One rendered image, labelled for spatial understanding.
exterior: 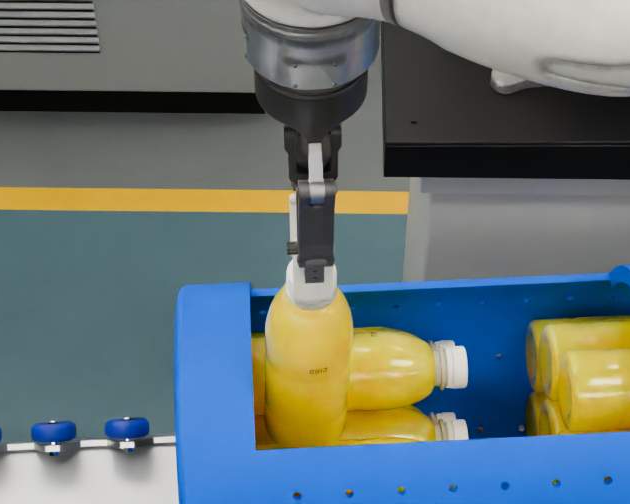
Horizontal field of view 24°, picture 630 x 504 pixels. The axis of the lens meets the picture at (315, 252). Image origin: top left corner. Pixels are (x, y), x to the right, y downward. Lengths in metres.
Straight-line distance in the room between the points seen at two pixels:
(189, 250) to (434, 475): 1.73
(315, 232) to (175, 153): 2.07
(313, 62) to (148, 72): 2.12
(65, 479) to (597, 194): 0.68
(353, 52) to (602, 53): 0.19
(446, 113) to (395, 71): 0.09
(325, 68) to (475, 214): 0.85
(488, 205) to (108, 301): 1.24
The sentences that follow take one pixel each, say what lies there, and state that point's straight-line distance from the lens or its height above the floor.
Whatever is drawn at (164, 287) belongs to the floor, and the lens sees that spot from 2.83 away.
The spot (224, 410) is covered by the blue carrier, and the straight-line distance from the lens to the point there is 1.19.
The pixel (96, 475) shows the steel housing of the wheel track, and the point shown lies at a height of 0.93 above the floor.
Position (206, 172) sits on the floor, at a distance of 3.02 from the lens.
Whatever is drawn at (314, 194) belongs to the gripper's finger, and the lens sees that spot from 0.96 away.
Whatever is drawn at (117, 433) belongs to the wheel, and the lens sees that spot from 1.48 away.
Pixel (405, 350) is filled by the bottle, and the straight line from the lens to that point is 1.31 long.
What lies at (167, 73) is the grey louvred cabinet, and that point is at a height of 0.15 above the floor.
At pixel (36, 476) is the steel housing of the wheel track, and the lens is 1.53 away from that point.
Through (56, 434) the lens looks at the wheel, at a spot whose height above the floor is 0.98.
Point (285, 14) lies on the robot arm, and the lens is 0.88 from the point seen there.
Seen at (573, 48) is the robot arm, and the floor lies 1.70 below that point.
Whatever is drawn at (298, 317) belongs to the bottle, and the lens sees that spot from 1.13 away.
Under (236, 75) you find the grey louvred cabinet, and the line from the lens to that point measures 3.00.
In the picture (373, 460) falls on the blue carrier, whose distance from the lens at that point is 1.20.
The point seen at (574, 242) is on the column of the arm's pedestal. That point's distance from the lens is 1.80.
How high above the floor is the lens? 2.22
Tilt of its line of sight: 51 degrees down
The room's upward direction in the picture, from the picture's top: straight up
